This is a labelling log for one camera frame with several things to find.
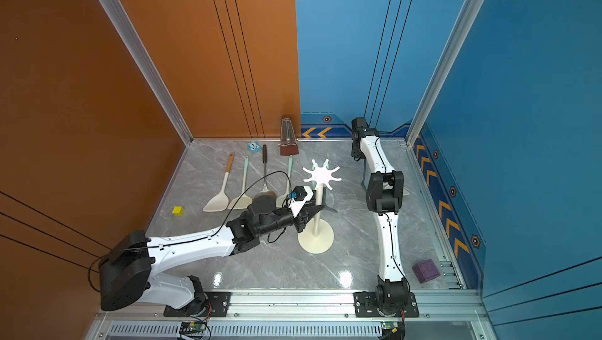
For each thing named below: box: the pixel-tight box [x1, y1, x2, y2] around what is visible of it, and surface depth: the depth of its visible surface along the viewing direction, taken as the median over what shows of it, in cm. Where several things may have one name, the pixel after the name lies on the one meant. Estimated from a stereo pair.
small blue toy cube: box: [246, 141, 262, 155], surface depth 118 cm
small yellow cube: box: [171, 206, 185, 217], surface depth 95 cm
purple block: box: [412, 258, 441, 284], surface depth 77 cm
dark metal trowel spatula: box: [261, 144, 269, 192], surface depth 114 cm
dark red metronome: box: [279, 118, 300, 156], surface depth 111 cm
